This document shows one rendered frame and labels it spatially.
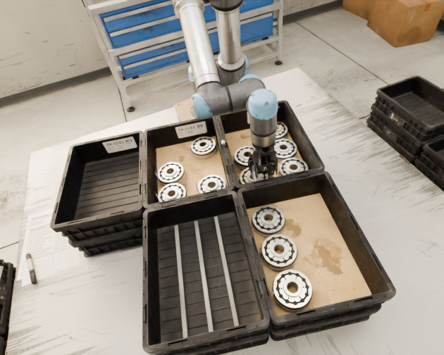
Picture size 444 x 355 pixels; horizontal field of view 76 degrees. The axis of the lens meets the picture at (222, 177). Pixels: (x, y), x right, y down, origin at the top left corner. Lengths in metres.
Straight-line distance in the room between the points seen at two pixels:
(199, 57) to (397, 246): 0.88
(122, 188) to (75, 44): 2.73
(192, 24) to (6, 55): 3.08
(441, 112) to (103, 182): 1.85
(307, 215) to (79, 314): 0.82
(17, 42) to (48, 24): 0.36
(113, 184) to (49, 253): 0.36
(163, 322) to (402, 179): 1.02
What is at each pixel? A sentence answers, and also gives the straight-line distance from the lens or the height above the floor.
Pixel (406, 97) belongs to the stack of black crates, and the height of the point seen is 0.49.
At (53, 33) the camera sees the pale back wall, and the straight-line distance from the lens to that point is 3.71.
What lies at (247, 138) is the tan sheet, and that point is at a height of 0.83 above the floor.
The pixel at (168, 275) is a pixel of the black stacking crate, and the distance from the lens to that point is 0.92.
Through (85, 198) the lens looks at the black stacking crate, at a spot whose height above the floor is 0.83.
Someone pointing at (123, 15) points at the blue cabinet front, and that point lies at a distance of 2.73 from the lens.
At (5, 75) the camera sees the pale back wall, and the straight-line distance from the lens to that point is 3.97.
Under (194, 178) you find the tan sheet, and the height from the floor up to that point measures 0.83.
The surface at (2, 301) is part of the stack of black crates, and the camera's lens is 1.93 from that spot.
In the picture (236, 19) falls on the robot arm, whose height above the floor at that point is 1.23.
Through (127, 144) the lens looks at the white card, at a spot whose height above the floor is 0.89.
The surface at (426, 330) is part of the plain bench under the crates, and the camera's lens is 1.07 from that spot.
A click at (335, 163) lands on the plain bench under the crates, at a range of 1.31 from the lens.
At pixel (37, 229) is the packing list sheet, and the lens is 1.42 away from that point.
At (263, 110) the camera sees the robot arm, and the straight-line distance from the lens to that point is 0.76.
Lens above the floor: 1.64
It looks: 50 degrees down
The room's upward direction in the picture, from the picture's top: 11 degrees counter-clockwise
